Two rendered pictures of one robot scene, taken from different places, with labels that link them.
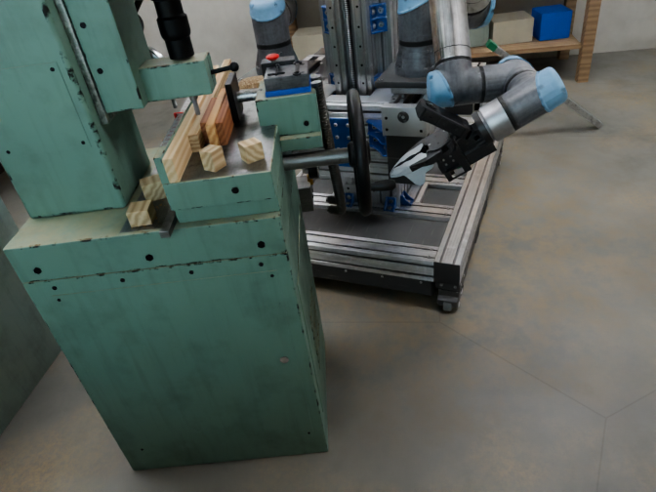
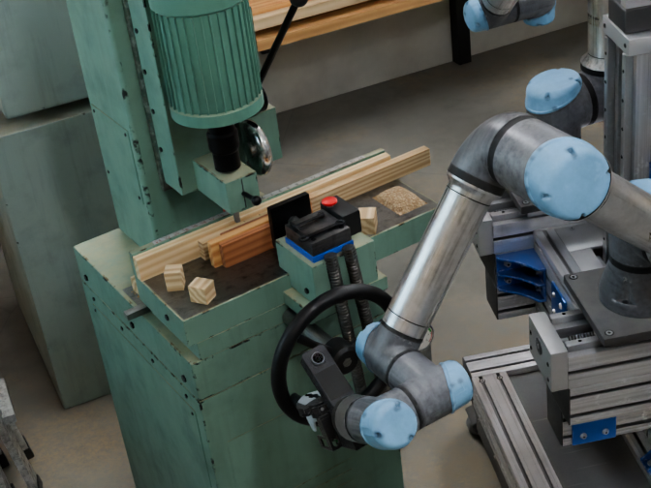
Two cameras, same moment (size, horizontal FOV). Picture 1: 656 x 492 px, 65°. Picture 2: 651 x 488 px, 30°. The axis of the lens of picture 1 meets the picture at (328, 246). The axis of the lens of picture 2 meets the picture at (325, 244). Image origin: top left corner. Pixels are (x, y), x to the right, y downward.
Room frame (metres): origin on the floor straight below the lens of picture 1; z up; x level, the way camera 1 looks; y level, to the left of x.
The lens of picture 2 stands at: (0.14, -1.61, 2.15)
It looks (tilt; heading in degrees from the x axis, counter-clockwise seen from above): 32 degrees down; 58
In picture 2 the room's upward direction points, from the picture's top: 8 degrees counter-clockwise
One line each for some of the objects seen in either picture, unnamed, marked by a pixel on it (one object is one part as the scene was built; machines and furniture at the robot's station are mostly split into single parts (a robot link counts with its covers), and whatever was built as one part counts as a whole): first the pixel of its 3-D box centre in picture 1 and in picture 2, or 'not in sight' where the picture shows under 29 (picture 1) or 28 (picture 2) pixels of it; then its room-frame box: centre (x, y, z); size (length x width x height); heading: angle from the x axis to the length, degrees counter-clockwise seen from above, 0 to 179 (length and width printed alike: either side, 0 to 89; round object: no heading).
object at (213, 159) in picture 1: (213, 158); (174, 277); (0.94, 0.20, 0.92); 0.03 x 0.03 x 0.04; 53
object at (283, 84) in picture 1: (285, 73); (325, 227); (1.19, 0.04, 0.99); 0.13 x 0.11 x 0.06; 177
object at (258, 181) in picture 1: (257, 128); (305, 261); (1.19, 0.13, 0.87); 0.61 x 0.30 x 0.06; 177
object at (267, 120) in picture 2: not in sight; (254, 134); (1.28, 0.41, 1.02); 0.09 x 0.07 x 0.12; 177
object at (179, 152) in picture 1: (198, 112); (268, 213); (1.20, 0.25, 0.92); 0.60 x 0.02 x 0.05; 177
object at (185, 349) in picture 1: (212, 319); (250, 422); (1.12, 0.36, 0.36); 0.58 x 0.45 x 0.71; 87
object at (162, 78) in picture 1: (179, 79); (227, 183); (1.12, 0.26, 1.03); 0.14 x 0.07 x 0.09; 87
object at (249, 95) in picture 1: (247, 96); (298, 226); (1.19, 0.13, 0.95); 0.09 x 0.07 x 0.09; 177
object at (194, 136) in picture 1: (215, 98); (320, 200); (1.30, 0.23, 0.92); 0.56 x 0.02 x 0.04; 177
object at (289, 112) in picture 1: (289, 105); (326, 259); (1.18, 0.04, 0.91); 0.15 x 0.14 x 0.09; 177
